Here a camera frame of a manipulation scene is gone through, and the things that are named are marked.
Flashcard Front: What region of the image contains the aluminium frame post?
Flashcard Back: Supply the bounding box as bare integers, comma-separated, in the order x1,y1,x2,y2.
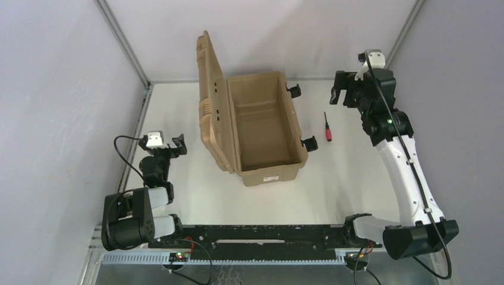
385,0,427,69
94,0,151,89

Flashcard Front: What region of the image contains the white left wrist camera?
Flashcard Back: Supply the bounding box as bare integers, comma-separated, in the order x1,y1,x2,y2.
146,131,165,149

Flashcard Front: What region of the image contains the right controller board with leds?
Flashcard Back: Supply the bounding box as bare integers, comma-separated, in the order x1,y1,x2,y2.
344,252,368,271

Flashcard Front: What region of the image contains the controller board with leds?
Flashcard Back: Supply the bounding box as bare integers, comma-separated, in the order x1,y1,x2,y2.
168,252,191,264
344,252,368,271

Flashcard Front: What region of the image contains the black front bin latch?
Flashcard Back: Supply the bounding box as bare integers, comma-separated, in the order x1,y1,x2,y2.
301,136,319,153

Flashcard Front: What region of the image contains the black rear bin latch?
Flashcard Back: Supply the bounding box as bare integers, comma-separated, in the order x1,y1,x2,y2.
286,84,302,99

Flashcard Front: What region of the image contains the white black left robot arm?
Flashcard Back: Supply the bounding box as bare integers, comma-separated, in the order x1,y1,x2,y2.
101,131,187,251

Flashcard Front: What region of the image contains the aluminium frame post right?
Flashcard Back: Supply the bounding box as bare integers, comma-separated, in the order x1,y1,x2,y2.
385,0,427,69

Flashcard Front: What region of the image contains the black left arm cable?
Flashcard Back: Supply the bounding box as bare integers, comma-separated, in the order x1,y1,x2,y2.
114,135,147,186

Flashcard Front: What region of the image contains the tan plastic storage bin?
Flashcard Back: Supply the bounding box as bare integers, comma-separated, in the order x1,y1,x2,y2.
227,71,308,186

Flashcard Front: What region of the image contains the tan bin lid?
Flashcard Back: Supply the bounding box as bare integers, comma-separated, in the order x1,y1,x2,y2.
197,30,235,173

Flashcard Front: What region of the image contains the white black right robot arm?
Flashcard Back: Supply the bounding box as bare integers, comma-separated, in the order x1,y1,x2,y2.
330,68,459,260

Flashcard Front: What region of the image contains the red handled screwdriver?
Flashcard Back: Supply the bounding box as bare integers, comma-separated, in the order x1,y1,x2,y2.
324,112,332,142

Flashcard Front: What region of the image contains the black bin latch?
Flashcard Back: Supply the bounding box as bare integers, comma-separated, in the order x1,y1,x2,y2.
286,84,302,99
301,136,319,153

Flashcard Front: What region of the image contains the aluminium frame post left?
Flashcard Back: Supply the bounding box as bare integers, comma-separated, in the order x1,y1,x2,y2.
94,0,151,89

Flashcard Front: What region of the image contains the left controller board with leds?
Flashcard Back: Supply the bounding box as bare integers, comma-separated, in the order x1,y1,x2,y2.
168,252,191,264

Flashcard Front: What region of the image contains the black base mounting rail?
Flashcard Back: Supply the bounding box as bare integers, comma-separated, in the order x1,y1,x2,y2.
148,224,367,263

